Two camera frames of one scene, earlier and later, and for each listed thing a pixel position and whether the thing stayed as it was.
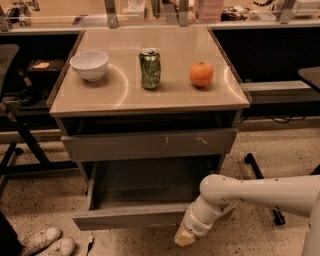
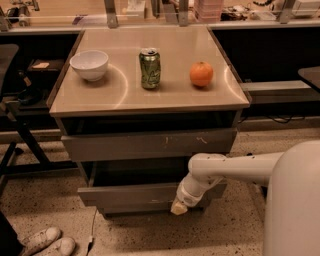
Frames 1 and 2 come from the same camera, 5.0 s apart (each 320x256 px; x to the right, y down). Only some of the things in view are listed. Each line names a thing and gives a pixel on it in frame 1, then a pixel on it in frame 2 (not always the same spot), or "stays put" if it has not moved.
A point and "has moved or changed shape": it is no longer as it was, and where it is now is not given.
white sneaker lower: x=63 y=247 stays put
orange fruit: x=201 y=74 stays put
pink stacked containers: x=208 y=11 stays put
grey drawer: x=140 y=195 has moved or changed shape
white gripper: x=194 y=224 → x=187 y=198
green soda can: x=150 y=63 stays put
